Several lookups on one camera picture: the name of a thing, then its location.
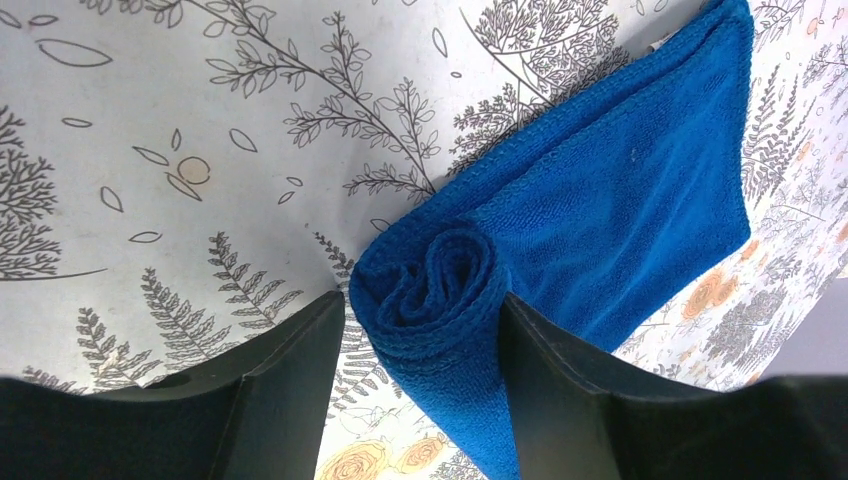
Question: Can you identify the blue towel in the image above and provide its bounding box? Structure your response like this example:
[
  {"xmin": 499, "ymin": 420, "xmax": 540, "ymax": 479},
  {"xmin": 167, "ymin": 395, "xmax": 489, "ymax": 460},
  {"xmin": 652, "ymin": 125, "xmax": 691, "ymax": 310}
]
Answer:
[{"xmin": 349, "ymin": 1, "xmax": 754, "ymax": 479}]

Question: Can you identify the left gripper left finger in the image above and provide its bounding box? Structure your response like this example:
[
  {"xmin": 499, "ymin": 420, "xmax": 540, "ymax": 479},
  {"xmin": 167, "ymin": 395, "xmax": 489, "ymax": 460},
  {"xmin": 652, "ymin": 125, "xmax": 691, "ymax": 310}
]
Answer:
[{"xmin": 1, "ymin": 291, "xmax": 345, "ymax": 479}]

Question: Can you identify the floral table mat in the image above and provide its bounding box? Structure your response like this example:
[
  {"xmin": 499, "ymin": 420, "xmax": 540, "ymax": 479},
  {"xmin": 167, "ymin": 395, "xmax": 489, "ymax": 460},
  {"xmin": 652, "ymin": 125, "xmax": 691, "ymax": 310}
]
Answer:
[{"xmin": 1, "ymin": 1, "xmax": 847, "ymax": 479}]

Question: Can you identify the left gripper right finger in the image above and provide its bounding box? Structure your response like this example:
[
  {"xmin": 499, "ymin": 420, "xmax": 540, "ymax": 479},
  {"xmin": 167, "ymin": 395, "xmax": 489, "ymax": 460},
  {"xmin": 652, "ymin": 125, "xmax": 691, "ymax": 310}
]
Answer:
[{"xmin": 498, "ymin": 295, "xmax": 847, "ymax": 480}]

